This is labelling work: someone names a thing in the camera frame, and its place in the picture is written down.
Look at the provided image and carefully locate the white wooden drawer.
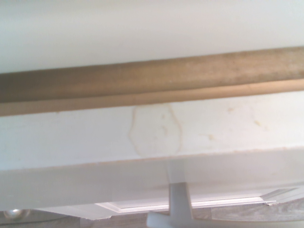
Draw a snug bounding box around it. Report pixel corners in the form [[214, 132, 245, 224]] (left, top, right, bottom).
[[0, 90, 304, 220]]

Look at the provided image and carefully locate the round metal door knob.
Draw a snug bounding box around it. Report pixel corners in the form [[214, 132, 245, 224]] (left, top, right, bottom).
[[2, 208, 30, 223]]

